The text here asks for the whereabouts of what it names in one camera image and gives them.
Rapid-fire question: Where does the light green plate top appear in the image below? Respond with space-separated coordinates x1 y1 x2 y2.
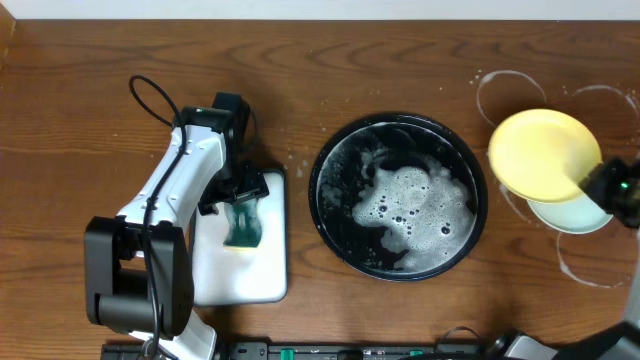
527 195 613 235

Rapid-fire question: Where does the green yellow sponge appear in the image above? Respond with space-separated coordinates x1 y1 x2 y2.
223 199 262 250

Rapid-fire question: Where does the yellow plate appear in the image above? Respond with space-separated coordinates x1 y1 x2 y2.
488 109 602 203

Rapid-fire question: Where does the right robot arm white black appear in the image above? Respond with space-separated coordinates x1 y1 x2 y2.
486 158 639 360

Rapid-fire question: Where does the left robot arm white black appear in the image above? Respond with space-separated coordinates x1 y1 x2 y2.
84 103 269 359

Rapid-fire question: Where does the rectangular soapy water tray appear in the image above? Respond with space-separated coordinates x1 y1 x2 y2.
191 169 287 307

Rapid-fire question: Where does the round black tray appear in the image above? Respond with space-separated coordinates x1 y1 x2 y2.
309 112 488 282

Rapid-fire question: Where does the black base rail bottom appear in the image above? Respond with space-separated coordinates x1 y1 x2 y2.
99 327 501 360

